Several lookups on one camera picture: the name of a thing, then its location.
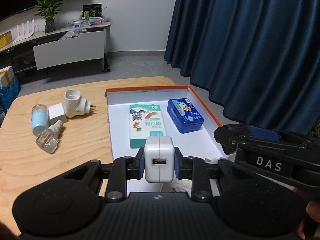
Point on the potted bamboo plant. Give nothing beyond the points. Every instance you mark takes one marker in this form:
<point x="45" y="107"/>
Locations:
<point x="48" y="7"/>

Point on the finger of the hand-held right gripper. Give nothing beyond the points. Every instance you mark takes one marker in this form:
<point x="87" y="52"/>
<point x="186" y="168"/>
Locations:
<point x="265" y="132"/>
<point x="226" y="137"/>

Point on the clear plastic bags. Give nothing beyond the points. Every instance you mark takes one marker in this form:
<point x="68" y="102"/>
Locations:
<point x="72" y="33"/>

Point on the white plug-in vaporizer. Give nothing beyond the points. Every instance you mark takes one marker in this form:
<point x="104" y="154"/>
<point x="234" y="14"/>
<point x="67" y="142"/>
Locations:
<point x="75" y="105"/>

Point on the white router with antennas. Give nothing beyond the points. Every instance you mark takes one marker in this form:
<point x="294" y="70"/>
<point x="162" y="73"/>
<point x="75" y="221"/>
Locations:
<point x="23" y="33"/>

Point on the white printed carton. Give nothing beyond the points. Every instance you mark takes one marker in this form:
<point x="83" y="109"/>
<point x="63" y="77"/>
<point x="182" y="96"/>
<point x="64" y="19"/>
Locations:
<point x="180" y="186"/>

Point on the grey TV stand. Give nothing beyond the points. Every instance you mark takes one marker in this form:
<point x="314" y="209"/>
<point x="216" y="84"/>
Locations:
<point x="107" y="35"/>

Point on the green white bandage box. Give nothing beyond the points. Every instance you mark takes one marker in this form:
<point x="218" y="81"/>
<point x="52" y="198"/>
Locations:
<point x="147" y="125"/>

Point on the clear glass bottle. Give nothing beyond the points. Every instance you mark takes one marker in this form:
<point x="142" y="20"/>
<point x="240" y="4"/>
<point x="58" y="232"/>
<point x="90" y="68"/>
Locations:
<point x="48" y="140"/>

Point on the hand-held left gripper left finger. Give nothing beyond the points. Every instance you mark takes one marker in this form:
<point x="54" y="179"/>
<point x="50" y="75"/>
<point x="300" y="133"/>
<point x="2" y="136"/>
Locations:
<point x="141" y="165"/>

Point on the white rounded USB charger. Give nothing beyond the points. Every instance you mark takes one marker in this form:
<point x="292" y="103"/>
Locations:
<point x="158" y="160"/>

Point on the white cube USB charger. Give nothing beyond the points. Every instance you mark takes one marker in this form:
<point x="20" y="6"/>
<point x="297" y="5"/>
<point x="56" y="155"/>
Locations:
<point x="58" y="113"/>

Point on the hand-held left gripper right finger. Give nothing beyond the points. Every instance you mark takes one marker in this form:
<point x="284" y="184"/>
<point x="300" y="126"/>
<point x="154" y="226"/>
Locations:
<point x="177" y="165"/>

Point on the orange cardboard box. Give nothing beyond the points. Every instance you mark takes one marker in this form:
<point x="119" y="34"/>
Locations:
<point x="120" y="120"/>

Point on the white yellow cardboard boxes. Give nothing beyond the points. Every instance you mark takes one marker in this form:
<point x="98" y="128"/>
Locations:
<point x="6" y="76"/>

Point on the blue plastic bag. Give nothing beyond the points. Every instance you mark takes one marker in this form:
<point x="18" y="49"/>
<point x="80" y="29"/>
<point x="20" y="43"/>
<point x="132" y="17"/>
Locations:
<point x="10" y="95"/>

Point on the yellow box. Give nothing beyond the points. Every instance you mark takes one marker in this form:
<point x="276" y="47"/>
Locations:
<point x="5" y="40"/>

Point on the black green box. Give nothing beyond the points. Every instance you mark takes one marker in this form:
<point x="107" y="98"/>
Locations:
<point x="92" y="10"/>

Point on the person's right hand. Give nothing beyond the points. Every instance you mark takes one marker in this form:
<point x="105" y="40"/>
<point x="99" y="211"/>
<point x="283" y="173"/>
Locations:
<point x="313" y="215"/>

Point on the light blue bottle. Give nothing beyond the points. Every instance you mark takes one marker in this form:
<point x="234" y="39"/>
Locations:
<point x="40" y="118"/>

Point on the pile of small packets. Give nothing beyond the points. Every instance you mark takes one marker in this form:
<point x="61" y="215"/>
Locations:
<point x="85" y="23"/>

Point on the blue plastic box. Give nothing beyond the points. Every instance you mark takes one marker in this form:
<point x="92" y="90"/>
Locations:
<point x="186" y="116"/>

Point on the blue curtain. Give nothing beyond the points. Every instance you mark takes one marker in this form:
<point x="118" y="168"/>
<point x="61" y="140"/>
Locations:
<point x="250" y="42"/>

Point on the black rolled tube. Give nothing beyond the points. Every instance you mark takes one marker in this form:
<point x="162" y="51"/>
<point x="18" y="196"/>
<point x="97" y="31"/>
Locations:
<point x="108" y="66"/>

